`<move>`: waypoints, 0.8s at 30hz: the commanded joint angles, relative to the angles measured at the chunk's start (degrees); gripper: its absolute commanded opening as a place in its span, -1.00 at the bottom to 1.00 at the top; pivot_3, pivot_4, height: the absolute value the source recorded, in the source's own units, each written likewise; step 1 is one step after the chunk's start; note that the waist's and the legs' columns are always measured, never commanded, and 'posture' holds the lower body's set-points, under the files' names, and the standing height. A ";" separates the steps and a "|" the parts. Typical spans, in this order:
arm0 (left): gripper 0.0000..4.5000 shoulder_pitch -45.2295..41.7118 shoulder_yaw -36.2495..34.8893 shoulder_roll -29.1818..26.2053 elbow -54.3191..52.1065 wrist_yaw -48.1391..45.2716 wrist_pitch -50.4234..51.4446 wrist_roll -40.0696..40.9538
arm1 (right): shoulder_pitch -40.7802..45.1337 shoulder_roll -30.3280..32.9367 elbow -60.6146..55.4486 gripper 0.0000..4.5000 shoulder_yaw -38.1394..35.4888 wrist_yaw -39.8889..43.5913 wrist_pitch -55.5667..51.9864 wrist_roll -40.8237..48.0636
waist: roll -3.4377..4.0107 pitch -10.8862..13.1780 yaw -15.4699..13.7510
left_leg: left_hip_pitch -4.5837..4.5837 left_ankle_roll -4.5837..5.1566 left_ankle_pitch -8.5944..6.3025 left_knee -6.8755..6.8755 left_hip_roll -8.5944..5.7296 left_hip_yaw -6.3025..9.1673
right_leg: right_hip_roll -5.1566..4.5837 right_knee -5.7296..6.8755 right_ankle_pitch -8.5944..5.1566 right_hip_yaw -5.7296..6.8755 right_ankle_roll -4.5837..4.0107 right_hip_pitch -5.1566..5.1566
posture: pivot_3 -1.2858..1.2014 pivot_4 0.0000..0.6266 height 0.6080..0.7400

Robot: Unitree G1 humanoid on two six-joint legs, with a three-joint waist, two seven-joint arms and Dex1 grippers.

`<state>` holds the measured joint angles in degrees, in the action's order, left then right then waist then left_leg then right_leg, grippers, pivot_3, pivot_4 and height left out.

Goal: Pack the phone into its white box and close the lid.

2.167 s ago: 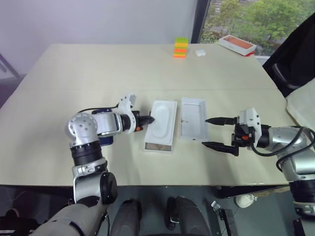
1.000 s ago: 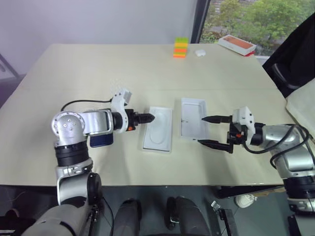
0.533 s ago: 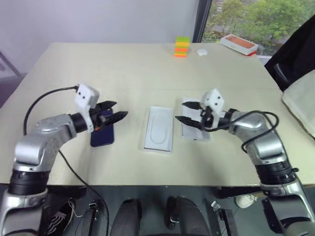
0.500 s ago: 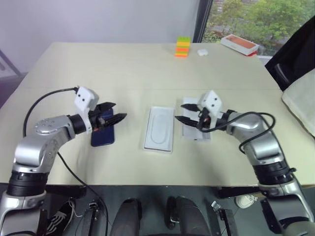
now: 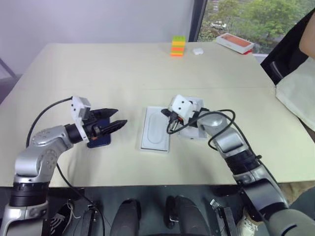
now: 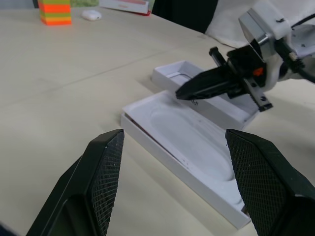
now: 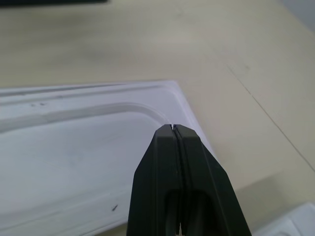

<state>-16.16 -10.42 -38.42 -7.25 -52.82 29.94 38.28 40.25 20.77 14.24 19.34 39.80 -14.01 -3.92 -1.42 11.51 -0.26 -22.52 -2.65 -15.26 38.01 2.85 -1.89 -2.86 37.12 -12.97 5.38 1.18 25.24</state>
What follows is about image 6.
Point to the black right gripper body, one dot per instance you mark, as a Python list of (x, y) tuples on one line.
[(242, 64)]

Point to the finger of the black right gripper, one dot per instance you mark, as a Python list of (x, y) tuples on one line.
[(206, 78), (214, 88)]

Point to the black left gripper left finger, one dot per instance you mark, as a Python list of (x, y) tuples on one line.
[(98, 177)]

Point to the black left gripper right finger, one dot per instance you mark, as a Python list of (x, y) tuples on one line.
[(265, 182)]

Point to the white phone box lid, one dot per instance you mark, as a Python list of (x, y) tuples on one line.
[(221, 105)]

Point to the white phone box base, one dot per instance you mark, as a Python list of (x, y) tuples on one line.
[(192, 147)]

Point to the white red flat box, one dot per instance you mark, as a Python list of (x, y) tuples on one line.
[(125, 5)]

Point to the white fabric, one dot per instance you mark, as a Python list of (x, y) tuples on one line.
[(226, 27)]

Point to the white earbuds case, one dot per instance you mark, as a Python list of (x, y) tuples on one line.
[(91, 14)]

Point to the green textured object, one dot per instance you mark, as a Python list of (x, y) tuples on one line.
[(82, 2)]

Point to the orange green sticky note block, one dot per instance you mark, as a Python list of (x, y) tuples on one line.
[(56, 12)]

